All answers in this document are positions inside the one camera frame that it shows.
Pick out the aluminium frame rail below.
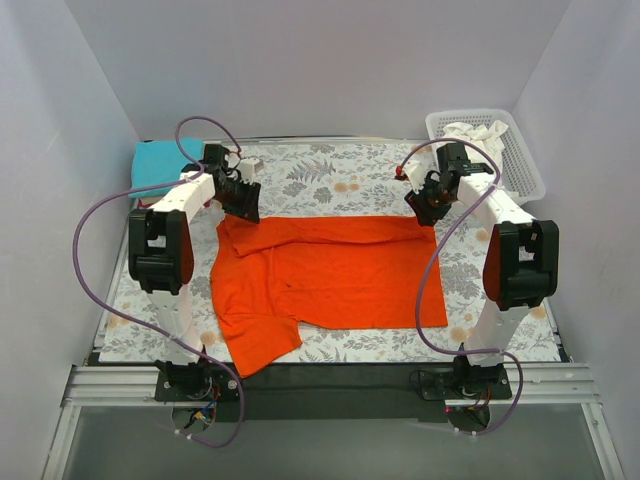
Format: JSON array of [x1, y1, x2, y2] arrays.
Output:
[[63, 363, 601, 406]]

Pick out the white t shirt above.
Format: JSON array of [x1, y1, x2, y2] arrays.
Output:
[[442, 120, 509, 172]]

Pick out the white plastic basket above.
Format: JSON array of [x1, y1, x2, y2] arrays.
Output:
[[425, 108, 546, 205]]

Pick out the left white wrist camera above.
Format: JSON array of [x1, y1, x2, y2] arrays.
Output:
[[235, 157, 264, 184]]

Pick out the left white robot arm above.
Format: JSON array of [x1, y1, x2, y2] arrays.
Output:
[[128, 144, 263, 400]]

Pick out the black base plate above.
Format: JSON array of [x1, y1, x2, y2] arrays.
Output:
[[154, 360, 515, 423]]

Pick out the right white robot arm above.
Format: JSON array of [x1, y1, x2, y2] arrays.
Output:
[[395, 138, 559, 398]]

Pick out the orange t shirt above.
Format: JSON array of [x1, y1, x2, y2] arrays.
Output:
[[210, 216, 448, 377]]

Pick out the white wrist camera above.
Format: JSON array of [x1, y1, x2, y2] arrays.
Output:
[[235, 157, 264, 184], [395, 159, 428, 191]]

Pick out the folded cyan t shirt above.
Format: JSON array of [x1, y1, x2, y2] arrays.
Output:
[[129, 138, 204, 198]]

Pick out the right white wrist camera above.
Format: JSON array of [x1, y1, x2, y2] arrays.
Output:
[[395, 159, 428, 191]]

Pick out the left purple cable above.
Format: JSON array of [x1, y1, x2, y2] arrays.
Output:
[[73, 116, 247, 447]]

